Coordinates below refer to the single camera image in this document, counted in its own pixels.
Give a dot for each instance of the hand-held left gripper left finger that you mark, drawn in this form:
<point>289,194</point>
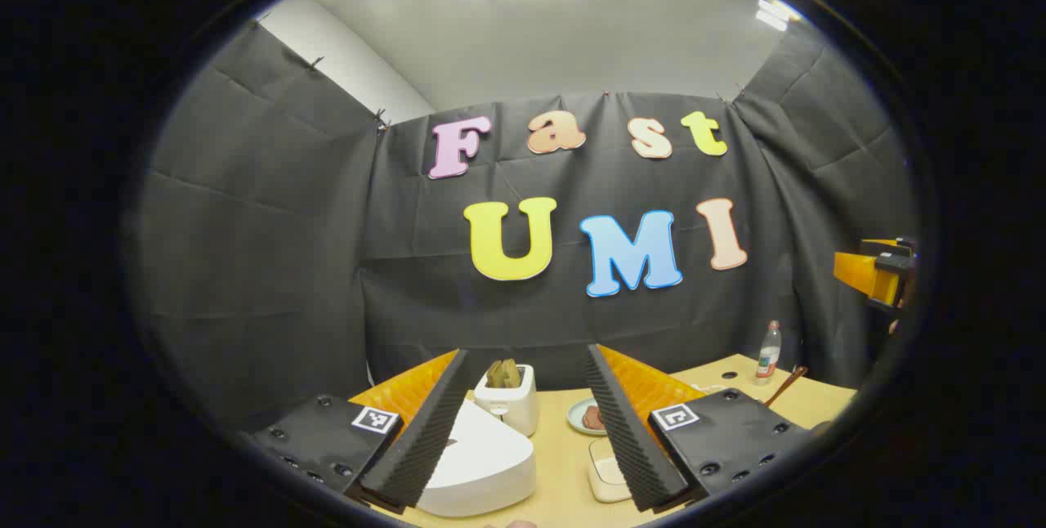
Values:
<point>425,438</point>

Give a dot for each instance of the red meat piece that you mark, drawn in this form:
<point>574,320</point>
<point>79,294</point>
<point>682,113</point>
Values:
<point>592,420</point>

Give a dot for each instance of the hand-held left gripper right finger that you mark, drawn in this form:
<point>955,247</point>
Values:
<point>625,438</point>

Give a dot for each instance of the cream square container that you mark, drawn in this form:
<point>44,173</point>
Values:
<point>605,475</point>

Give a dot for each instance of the brown toast slice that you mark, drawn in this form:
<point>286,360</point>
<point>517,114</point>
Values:
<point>512,373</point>
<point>495,375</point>

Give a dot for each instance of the white rice cooker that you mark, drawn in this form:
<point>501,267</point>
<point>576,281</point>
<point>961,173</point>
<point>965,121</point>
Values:
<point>482,463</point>

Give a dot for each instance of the pale green plate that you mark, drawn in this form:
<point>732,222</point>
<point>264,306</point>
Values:
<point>576,418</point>

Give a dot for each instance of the clear bottle red label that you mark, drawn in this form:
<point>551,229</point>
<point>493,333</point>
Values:
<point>768,356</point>

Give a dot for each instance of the brown wooden spoon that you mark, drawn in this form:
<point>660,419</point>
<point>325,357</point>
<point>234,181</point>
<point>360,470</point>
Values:
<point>786,387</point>

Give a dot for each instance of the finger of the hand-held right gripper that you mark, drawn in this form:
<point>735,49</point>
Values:
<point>858,270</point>

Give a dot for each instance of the white toaster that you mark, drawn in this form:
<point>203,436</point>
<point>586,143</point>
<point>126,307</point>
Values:
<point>515,409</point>

